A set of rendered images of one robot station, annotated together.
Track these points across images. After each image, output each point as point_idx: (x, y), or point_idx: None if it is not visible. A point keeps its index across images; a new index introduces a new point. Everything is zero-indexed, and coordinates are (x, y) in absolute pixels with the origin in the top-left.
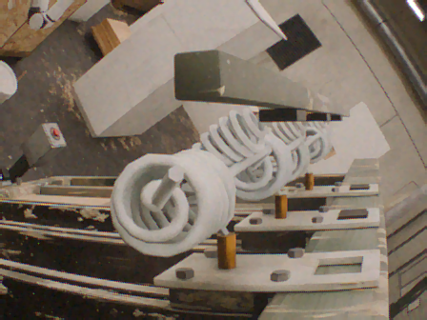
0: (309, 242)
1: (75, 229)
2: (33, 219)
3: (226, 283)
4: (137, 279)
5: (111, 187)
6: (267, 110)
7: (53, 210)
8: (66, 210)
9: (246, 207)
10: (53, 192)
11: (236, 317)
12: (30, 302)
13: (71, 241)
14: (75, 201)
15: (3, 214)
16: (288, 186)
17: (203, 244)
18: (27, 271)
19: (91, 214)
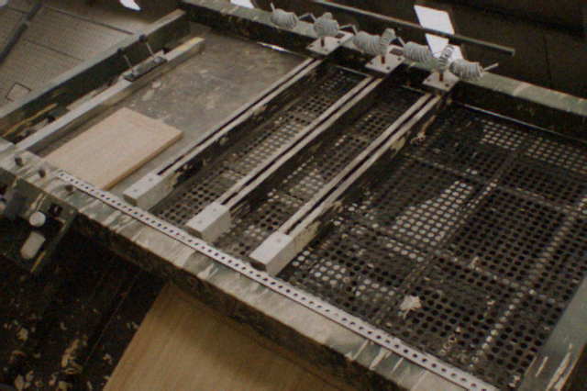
0: (415, 66)
1: (251, 125)
2: (227, 141)
3: (455, 82)
4: (360, 111)
5: (84, 105)
6: (459, 44)
7: (239, 124)
8: (246, 119)
9: (193, 66)
10: (40, 144)
11: (449, 90)
12: (415, 128)
13: (342, 115)
14: (113, 129)
15: (203, 158)
16: (151, 39)
17: (365, 84)
18: (402, 122)
19: (259, 111)
